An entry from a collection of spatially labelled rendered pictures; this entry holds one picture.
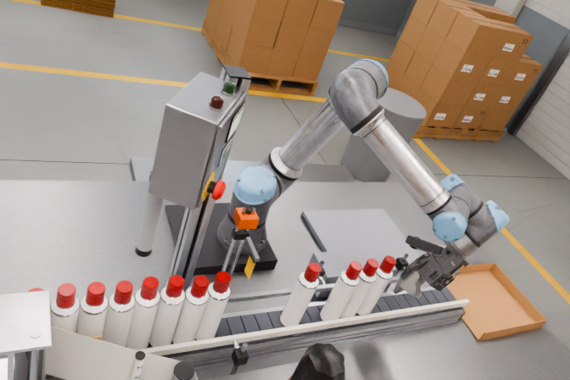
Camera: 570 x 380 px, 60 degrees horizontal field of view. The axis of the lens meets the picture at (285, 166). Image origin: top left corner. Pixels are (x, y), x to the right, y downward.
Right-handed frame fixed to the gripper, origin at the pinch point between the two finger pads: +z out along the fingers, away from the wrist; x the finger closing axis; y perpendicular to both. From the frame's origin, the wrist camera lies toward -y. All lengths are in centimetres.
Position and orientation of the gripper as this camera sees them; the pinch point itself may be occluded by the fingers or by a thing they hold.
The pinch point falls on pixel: (396, 287)
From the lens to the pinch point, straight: 147.5
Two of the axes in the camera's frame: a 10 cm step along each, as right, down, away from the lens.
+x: 6.1, 4.1, 6.7
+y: 3.7, 6.0, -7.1
